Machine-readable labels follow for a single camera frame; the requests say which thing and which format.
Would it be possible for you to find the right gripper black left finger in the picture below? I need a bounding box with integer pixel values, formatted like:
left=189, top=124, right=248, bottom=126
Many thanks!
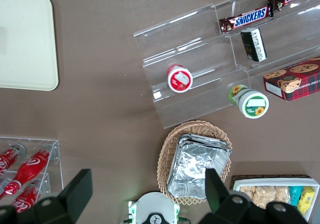
left=0, top=168, right=94, bottom=224

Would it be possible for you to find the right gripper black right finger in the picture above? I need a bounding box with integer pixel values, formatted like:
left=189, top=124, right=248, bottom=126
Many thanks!
left=198, top=167, right=310, bottom=224

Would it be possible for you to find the dark woven tray base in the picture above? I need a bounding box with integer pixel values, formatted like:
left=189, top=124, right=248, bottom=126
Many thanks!
left=229, top=174, right=314, bottom=192

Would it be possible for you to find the aluminium foil tray stack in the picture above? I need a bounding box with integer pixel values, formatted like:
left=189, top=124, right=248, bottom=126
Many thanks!
left=166, top=133, right=233, bottom=200

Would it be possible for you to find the white rectangular snack tray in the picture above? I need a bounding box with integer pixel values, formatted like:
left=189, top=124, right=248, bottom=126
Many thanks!
left=232, top=178, right=320, bottom=222

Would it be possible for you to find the light wicker oval basket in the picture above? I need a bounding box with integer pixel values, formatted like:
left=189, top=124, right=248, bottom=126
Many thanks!
left=156, top=119, right=234, bottom=206

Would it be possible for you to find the cream plastic serving tray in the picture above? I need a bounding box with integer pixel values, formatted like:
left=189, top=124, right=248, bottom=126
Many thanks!
left=0, top=0, right=60, bottom=92

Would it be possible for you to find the clear rice cracker bag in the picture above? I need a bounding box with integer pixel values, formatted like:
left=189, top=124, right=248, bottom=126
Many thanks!
left=274, top=185, right=291, bottom=205
left=239, top=185, right=258, bottom=201
left=254, top=185, right=277, bottom=209

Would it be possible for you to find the clear acrylic bottle rack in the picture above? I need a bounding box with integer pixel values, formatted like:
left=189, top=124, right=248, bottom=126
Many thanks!
left=0, top=136, right=64, bottom=211

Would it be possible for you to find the red cola bottle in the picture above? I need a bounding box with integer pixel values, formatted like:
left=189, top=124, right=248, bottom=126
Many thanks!
left=0, top=143, right=28, bottom=177
left=10, top=179, right=49, bottom=213
left=4, top=149, right=52, bottom=195

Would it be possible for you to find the teal snack packet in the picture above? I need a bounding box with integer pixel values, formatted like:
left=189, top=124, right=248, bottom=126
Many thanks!
left=288, top=185, right=304, bottom=206

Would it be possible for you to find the yellow snack packet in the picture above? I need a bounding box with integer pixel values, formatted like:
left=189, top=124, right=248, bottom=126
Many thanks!
left=296, top=186, right=316, bottom=215

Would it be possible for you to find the green sunflower yogurt cup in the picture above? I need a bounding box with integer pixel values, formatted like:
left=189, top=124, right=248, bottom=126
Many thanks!
left=228, top=84, right=270, bottom=119

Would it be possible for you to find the red lid yogurt cup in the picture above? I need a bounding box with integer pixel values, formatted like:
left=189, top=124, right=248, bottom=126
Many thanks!
left=166, top=63, right=194, bottom=94

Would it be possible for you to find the red tartan cookie box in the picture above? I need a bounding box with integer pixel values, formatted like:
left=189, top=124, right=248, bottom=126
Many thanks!
left=262, top=56, right=320, bottom=102

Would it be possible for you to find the small black white box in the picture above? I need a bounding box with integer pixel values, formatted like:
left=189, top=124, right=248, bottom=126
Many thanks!
left=240, top=27, right=268, bottom=63

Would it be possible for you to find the clear acrylic stepped shelf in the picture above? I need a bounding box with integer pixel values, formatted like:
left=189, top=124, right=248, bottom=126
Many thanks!
left=132, top=3, right=251, bottom=130
left=214, top=0, right=320, bottom=102

